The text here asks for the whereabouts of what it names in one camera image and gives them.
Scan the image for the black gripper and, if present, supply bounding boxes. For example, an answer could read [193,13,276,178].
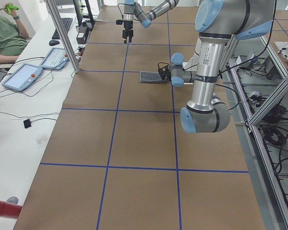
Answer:
[122,20,133,44]
[164,69,171,81]

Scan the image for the pink and grey towel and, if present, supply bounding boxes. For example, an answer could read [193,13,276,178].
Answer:
[139,72,169,84]

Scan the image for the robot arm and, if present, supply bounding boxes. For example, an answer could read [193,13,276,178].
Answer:
[116,0,179,44]
[170,0,276,133]

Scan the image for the black box with label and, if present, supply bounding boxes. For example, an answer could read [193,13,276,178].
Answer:
[76,26,89,45]

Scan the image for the black monitor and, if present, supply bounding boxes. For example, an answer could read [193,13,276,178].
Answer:
[73,0,95,28]

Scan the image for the black keyboard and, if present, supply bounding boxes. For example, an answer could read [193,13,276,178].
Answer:
[51,17,73,40]

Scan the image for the far teach pendant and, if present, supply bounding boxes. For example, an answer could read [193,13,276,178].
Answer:
[40,47,69,70]

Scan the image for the teach pendant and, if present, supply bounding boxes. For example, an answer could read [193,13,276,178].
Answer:
[1,63,43,92]
[40,47,69,70]

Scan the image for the black computer mouse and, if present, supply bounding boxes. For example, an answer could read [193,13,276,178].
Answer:
[48,40,60,46]

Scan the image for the near teach pendant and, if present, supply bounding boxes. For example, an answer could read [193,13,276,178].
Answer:
[1,63,43,92]

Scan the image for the person in green shirt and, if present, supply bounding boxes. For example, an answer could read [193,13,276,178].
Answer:
[0,2,29,64]

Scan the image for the green handheld object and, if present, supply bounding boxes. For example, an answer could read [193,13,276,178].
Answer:
[5,3,19,14]

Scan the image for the small black square pad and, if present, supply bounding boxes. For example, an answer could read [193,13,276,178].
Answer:
[23,119,32,129]

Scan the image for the red cylinder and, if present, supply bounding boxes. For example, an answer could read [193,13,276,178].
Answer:
[0,201,22,219]

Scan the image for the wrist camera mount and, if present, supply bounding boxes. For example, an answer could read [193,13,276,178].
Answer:
[158,67,168,80]
[116,20,124,25]

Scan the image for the aluminium frame post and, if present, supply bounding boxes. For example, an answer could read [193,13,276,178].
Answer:
[45,0,80,73]

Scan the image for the aluminium frame rail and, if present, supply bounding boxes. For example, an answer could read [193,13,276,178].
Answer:
[226,31,288,230]

